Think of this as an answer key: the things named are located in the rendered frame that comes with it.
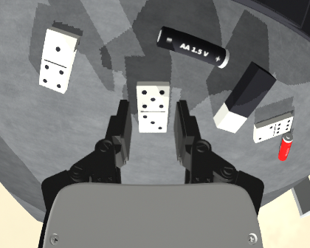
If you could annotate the black and white eraser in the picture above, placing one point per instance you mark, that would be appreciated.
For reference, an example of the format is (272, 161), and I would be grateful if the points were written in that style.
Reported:
(245, 97)

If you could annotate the black rack of bins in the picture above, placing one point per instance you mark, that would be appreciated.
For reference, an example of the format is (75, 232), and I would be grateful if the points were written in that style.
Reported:
(290, 13)

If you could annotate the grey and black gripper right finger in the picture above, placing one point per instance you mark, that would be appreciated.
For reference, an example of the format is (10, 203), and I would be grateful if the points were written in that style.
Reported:
(204, 166)

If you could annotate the white domino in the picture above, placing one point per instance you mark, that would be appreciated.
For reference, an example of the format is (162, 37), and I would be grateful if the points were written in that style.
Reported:
(152, 100)
(58, 55)
(273, 127)

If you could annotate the black aa battery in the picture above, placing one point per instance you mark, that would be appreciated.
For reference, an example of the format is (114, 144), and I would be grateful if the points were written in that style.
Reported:
(192, 46)

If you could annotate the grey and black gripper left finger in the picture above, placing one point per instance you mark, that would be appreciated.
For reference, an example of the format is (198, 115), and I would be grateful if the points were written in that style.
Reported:
(109, 155)

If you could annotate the red aa battery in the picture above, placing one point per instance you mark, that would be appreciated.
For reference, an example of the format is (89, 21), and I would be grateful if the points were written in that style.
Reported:
(285, 146)

